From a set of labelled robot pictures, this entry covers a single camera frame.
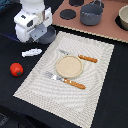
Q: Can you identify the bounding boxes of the black stove burner back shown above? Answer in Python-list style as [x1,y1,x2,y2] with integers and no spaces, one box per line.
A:
[69,0,84,7]

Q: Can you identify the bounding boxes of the white woven placemat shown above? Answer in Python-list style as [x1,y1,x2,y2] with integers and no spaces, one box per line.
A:
[14,32,114,128]

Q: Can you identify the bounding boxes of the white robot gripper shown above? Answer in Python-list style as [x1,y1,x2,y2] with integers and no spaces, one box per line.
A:
[14,7,52,42]

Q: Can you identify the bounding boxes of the pink toy stove top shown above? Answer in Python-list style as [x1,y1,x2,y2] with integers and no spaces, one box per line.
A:
[53,0,128,43]

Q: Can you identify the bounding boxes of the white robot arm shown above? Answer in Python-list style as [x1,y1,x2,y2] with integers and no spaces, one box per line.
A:
[14,0,52,42]

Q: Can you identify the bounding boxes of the knife with wooden handle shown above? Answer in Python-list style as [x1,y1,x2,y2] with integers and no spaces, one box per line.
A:
[58,49,98,63]

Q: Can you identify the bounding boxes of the red toy sausage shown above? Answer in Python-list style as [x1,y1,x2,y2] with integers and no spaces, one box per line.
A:
[10,63,23,76]

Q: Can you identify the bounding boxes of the grey frying pan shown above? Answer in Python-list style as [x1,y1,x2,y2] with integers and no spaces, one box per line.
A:
[38,26,56,44]

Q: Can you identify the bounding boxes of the black stove burner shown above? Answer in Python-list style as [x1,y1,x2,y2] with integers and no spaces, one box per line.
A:
[60,9,76,20]
[69,0,84,7]

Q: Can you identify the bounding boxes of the white toy fish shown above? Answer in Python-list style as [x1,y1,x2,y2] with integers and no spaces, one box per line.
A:
[22,48,42,57]

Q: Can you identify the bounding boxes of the grey pot on stove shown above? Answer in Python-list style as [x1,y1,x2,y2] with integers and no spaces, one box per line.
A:
[80,3,103,26]

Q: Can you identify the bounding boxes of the fork with wooden handle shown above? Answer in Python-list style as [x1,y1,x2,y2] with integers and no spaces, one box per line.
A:
[45,72,86,89]

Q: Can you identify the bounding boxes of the black stove burner front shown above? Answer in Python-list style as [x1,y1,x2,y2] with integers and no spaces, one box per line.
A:
[60,9,76,20]

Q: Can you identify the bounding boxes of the beige round plate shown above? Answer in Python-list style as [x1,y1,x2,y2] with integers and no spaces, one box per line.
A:
[56,55,83,78]

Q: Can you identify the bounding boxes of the beige bowl at right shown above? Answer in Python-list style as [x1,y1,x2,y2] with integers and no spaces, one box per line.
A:
[119,5,128,30]

